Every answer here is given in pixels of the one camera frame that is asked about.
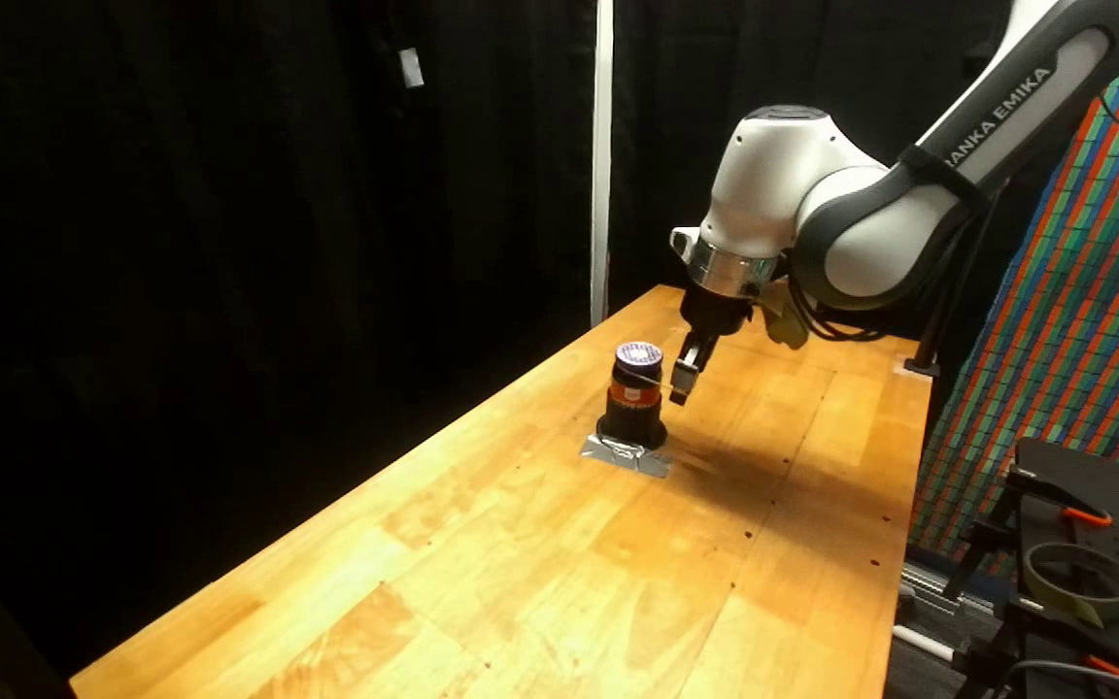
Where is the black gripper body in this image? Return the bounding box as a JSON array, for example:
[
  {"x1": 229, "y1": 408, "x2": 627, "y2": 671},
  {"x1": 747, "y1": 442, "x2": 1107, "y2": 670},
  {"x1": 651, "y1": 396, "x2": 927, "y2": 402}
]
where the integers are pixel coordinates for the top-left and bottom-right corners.
[{"x1": 679, "y1": 289, "x2": 749, "y2": 346}]

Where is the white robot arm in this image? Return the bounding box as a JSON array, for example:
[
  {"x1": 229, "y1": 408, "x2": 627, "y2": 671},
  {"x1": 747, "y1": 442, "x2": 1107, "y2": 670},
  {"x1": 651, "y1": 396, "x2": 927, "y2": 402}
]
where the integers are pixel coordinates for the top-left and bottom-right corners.
[{"x1": 670, "y1": 0, "x2": 1119, "y2": 405}]

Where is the black upside-down cup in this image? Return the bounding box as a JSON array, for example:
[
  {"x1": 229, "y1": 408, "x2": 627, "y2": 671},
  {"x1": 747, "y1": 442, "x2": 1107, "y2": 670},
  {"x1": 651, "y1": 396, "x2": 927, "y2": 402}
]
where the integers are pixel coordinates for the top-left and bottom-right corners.
[{"x1": 598, "y1": 342, "x2": 666, "y2": 451}]

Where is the white vertical pole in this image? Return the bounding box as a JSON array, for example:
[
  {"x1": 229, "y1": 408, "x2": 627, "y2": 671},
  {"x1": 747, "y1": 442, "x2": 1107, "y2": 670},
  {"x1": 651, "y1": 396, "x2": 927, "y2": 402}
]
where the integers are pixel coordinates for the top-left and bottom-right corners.
[{"x1": 588, "y1": 0, "x2": 614, "y2": 325}]

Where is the colourful woven panel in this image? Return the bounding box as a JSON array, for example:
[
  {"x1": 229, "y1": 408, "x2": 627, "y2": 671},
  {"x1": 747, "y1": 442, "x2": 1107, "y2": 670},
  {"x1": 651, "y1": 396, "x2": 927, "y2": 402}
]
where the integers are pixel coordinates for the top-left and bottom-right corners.
[{"x1": 908, "y1": 78, "x2": 1119, "y2": 554}]

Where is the small white tag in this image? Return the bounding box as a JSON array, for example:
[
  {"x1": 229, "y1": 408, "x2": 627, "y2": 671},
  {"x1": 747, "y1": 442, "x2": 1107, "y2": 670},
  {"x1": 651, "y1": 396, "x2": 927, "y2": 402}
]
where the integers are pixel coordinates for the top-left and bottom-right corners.
[{"x1": 400, "y1": 48, "x2": 429, "y2": 88}]

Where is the roll of grey tape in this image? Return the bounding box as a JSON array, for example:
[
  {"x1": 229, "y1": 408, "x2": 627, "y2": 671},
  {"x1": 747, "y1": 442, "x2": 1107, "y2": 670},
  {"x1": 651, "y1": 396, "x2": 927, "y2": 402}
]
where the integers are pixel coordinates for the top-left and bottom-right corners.
[{"x1": 1021, "y1": 539, "x2": 1119, "y2": 629}]

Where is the black side cart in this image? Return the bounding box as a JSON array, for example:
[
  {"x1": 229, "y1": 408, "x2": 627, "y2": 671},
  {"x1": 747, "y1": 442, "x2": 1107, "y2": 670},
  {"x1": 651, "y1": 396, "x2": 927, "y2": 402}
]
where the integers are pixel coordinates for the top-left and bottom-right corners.
[{"x1": 895, "y1": 438, "x2": 1119, "y2": 699}]

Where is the orange handled clamp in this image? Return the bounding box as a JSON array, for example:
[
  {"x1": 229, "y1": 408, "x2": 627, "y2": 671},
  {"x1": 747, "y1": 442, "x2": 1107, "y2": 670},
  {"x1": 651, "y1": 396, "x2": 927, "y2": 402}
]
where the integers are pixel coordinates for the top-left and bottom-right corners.
[{"x1": 1001, "y1": 471, "x2": 1115, "y2": 528}]

